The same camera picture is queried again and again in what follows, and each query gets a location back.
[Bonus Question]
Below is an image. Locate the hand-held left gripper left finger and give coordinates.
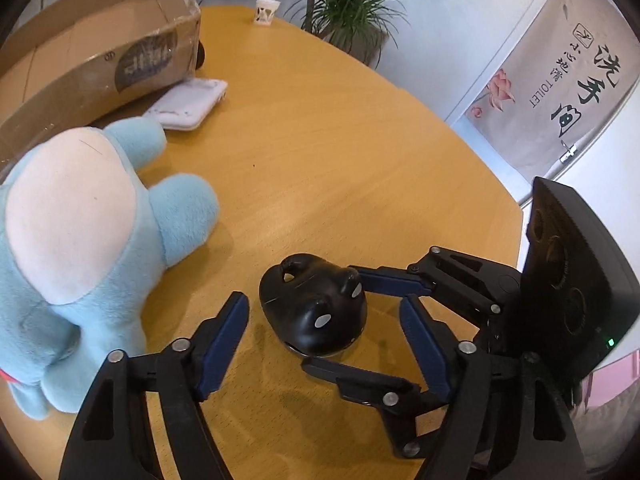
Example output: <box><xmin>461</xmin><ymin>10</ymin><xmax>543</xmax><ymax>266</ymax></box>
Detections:
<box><xmin>59</xmin><ymin>290</ymin><xmax>250</xmax><ymax>480</ymax></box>

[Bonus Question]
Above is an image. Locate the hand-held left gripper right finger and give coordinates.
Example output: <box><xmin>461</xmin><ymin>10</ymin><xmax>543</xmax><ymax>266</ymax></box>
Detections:
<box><xmin>398</xmin><ymin>295</ymin><xmax>586</xmax><ymax>480</ymax></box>

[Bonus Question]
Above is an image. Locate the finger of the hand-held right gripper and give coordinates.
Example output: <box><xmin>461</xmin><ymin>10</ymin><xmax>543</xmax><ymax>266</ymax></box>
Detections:
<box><xmin>347</xmin><ymin>246</ymin><xmax>522</xmax><ymax>317</ymax></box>
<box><xmin>301</xmin><ymin>357</ymin><xmax>449</xmax><ymax>461</ymax></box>

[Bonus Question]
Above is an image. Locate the black animal-shaped toy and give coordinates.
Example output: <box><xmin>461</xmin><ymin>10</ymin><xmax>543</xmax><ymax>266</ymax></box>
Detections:
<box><xmin>258</xmin><ymin>254</ymin><xmax>368</xmax><ymax>358</ymax></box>

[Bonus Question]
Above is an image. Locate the light blue plush toy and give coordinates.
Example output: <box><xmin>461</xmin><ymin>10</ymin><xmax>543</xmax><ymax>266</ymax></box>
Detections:
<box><xmin>0</xmin><ymin>117</ymin><xmax>221</xmax><ymax>418</ymax></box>

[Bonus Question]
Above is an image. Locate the white plastic case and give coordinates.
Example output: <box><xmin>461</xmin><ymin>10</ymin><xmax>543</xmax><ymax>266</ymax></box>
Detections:
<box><xmin>143</xmin><ymin>78</ymin><xmax>229</xmax><ymax>132</ymax></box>

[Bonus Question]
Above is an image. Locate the brown cardboard box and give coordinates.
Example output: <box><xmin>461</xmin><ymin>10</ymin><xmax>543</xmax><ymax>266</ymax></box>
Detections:
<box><xmin>0</xmin><ymin>0</ymin><xmax>203</xmax><ymax>173</ymax></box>

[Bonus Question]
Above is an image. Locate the pink object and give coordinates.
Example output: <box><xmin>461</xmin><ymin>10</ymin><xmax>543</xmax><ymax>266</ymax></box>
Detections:
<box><xmin>582</xmin><ymin>352</ymin><xmax>640</xmax><ymax>406</ymax></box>

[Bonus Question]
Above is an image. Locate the beige door curtain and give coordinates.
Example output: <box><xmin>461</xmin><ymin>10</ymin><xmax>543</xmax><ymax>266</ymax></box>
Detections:
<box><xmin>465</xmin><ymin>0</ymin><xmax>640</xmax><ymax>183</ymax></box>

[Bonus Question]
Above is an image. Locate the green potted plant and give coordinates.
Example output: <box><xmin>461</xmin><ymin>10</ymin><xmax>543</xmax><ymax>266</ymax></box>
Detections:
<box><xmin>285</xmin><ymin>0</ymin><xmax>416</xmax><ymax>68</ymax></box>

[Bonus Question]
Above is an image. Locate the white paper cup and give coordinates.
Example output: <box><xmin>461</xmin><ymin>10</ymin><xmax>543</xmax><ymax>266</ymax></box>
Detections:
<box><xmin>251</xmin><ymin>0</ymin><xmax>279</xmax><ymax>26</ymax></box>

